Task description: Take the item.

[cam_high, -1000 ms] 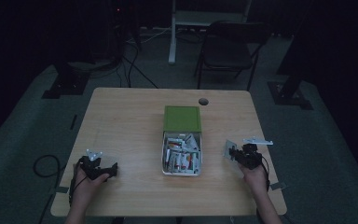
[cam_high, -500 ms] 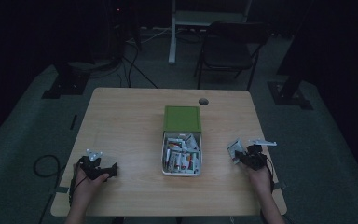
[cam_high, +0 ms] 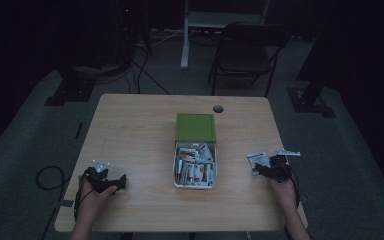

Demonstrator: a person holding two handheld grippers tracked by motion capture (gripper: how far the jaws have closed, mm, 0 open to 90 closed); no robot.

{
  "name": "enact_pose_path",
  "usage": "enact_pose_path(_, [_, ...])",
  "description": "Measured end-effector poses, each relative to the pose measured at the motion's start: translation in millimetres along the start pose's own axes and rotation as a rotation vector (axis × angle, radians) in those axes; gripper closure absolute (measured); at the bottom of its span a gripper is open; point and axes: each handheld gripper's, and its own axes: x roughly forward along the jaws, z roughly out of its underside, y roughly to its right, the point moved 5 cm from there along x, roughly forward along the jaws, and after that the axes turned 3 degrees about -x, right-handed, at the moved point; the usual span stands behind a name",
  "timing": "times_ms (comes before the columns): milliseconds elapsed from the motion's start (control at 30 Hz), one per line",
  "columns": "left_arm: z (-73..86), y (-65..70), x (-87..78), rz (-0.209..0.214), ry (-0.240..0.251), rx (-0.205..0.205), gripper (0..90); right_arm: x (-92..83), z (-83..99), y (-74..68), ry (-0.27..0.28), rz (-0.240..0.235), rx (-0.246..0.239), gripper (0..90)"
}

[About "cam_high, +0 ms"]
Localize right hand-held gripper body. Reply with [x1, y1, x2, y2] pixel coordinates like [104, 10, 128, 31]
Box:
[255, 149, 302, 184]

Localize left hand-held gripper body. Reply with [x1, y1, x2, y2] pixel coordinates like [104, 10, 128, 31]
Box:
[83, 159, 115, 195]

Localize white foil packet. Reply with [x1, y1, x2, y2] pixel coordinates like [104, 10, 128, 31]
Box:
[246, 151, 272, 176]

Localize green storage box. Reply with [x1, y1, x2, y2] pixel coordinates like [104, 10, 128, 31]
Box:
[172, 140, 219, 190]

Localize pile of small packets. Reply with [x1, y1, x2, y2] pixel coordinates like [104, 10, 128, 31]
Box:
[176, 143, 216, 186]

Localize person's left hand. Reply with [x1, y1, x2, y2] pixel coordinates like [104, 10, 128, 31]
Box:
[78, 175, 118, 216]

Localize person's right hand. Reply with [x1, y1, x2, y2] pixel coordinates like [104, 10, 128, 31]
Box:
[265, 175, 298, 208]

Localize black stand base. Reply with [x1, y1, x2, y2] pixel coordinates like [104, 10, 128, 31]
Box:
[285, 79, 337, 119]
[44, 65, 98, 108]

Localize green box lid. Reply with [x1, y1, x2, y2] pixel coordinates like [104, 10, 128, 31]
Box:
[174, 113, 217, 143]

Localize black folding chair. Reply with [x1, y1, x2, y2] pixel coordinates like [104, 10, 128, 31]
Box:
[207, 21, 294, 98]

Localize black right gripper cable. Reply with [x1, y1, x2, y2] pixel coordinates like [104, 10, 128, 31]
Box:
[283, 166, 304, 240]

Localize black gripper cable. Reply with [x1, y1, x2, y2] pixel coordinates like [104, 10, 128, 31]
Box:
[283, 166, 304, 240]
[73, 168, 93, 222]

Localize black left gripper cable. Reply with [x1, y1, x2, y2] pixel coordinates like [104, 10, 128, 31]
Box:
[73, 168, 93, 222]

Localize black looped floor cable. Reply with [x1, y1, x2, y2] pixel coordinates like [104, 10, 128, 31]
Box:
[34, 165, 72, 192]

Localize black floor cables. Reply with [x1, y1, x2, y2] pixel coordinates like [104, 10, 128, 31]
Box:
[126, 29, 172, 96]

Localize white metal stand frame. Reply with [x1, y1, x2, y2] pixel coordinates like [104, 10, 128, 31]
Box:
[180, 0, 272, 70]

